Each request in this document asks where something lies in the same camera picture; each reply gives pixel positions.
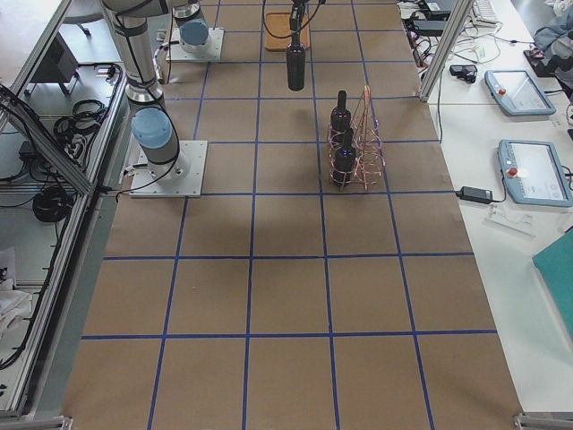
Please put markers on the wooden tray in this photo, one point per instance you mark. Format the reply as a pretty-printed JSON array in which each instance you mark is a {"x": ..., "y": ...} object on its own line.
[{"x": 276, "y": 37}]

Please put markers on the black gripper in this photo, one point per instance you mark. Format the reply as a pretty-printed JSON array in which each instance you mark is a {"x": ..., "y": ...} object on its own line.
[{"x": 296, "y": 18}]

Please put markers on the dark wine bottle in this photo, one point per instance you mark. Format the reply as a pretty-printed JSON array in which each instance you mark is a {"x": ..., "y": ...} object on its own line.
[
  {"x": 295, "y": 64},
  {"x": 344, "y": 158},
  {"x": 340, "y": 116}
]

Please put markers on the far teach pendant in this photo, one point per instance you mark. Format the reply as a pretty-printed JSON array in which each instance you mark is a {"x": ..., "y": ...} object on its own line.
[{"x": 518, "y": 93}]

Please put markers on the teal board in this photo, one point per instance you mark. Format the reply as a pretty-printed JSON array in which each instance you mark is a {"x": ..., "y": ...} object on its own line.
[{"x": 555, "y": 264}]

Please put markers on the black power adapter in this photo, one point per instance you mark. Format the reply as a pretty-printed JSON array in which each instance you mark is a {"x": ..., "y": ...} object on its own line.
[{"x": 472, "y": 194}]

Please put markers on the near teach pendant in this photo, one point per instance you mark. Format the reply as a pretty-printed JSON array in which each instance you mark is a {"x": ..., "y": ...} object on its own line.
[{"x": 533, "y": 174}]

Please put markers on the teach pendant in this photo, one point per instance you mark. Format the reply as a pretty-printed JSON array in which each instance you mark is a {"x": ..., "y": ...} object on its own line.
[
  {"x": 533, "y": 174},
  {"x": 518, "y": 93}
]

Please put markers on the aluminium frame post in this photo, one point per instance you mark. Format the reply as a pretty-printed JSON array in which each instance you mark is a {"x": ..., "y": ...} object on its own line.
[{"x": 447, "y": 41}]

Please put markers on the copper wire bottle basket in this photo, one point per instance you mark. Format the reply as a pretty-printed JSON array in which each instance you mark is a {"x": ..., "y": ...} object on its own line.
[{"x": 369, "y": 161}]

